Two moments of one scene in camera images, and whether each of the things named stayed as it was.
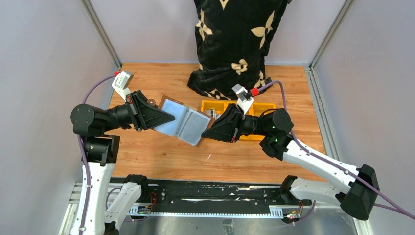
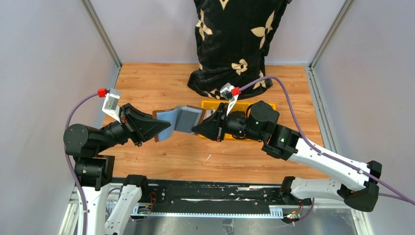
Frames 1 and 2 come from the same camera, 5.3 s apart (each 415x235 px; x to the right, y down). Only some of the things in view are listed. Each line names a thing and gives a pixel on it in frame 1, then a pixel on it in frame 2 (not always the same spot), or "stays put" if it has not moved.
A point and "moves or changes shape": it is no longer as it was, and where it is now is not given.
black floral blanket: x=232 y=37 stays put
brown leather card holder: x=189 y=124 moves or changes shape
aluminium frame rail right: x=324 y=122 stays put
